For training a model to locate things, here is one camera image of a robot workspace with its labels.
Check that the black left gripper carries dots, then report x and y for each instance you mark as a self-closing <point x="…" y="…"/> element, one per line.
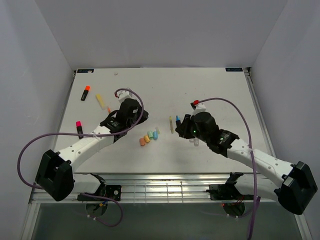
<point x="144" y="116"/>

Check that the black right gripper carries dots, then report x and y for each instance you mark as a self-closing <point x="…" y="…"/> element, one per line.
<point x="182" y="130"/>

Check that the black blue-capped highlighter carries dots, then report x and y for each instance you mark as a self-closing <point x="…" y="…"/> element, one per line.
<point x="178" y="119"/>

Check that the thin yellow highlighter pen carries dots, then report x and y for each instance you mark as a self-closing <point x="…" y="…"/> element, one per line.
<point x="171" y="125"/>

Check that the pastel blue cap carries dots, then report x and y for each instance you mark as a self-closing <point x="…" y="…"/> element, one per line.
<point x="155" y="135"/>

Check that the pastel green cap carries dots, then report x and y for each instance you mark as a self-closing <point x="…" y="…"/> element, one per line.
<point x="150" y="134"/>

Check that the pale yellow highlighter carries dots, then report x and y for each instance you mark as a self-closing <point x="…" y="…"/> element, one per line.
<point x="100" y="101"/>

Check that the coral orange cap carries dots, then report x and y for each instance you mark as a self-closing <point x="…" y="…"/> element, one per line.
<point x="142" y="142"/>

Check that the black orange-capped highlighter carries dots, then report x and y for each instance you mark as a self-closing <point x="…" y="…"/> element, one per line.
<point x="85" y="93"/>

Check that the orange-capped clear highlighter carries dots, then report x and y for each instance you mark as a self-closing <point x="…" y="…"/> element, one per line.
<point x="195" y="141"/>

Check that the pastel orange cap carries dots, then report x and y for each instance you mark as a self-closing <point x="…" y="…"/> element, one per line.
<point x="146" y="138"/>

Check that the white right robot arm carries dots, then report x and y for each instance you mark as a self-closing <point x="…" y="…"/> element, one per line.
<point x="291" y="185"/>

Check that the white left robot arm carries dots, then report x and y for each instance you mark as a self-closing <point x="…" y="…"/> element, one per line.
<point x="57" y="170"/>

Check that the black pink-capped highlighter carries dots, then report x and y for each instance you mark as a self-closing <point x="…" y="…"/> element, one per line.
<point x="79" y="129"/>

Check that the blue label sticker left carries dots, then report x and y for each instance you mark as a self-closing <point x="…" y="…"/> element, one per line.
<point x="84" y="71"/>

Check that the blue label sticker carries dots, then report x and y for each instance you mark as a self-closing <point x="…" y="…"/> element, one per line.
<point x="84" y="71"/>
<point x="233" y="69"/>

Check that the blue label sticker right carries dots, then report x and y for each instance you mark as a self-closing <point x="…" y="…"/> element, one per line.
<point x="233" y="69"/>

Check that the aluminium table rail frame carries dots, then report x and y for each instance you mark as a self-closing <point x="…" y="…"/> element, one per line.
<point x="170" y="188"/>

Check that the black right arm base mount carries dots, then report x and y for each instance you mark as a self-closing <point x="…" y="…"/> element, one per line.
<point x="230" y="190"/>

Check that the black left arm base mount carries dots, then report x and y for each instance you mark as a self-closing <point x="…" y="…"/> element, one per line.
<point x="110" y="192"/>

